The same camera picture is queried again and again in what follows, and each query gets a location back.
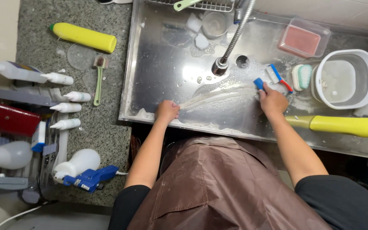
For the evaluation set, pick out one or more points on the person's right fingers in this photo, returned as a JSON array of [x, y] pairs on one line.
[[264, 91]]

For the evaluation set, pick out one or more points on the stainless steel sink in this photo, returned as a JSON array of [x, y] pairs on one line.
[[171, 73]]

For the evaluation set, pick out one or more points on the person's left fingers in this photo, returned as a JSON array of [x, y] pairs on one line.
[[175, 108]]

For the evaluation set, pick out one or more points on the gray storage rack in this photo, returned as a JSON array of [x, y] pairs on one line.
[[21, 96]]

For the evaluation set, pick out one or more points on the white spray bottle blue trigger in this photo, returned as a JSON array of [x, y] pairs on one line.
[[81, 169]]

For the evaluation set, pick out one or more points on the clear box with pink soap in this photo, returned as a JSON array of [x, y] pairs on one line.
[[302, 40]]

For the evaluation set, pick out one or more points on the white sponge piece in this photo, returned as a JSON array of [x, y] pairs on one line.
[[366, 109]]

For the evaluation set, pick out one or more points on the clear round lid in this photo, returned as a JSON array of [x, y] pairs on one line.
[[81, 57]]

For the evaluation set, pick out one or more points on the blue red white brush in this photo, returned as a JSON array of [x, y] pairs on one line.
[[278, 77]]

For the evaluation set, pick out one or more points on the brown apron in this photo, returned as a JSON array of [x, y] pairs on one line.
[[222, 191]]

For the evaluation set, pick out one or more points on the dark red box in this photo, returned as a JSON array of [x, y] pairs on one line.
[[8, 116]]

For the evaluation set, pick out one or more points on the white plastic basin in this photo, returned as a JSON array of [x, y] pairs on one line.
[[347, 80]]

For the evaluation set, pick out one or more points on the person's left hand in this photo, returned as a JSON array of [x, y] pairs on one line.
[[166, 111]]

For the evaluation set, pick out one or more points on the white sponge cube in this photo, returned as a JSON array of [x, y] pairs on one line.
[[202, 41], [193, 23]]

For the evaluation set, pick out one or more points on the person's right hand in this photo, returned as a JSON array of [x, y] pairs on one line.
[[273, 102]]

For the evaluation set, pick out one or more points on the black shirt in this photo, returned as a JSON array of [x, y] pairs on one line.
[[347, 204]]

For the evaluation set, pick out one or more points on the yellow bottle with green cap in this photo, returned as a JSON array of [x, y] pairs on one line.
[[343, 126], [83, 36]]

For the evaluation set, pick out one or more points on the white squeeze bottle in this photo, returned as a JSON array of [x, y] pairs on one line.
[[57, 78], [65, 124], [66, 107], [78, 96]]

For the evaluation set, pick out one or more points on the small blue scrub brush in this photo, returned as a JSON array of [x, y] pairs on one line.
[[258, 83]]

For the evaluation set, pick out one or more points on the teal white scrub brush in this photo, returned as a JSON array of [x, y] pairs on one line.
[[302, 76]]

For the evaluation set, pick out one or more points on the blue white small box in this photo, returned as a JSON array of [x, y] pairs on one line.
[[39, 136]]

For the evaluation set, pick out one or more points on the clear plastic cup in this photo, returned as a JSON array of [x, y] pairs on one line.
[[215, 24]]

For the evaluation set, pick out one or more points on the gray white round bottle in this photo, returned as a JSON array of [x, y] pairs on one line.
[[6, 155]]

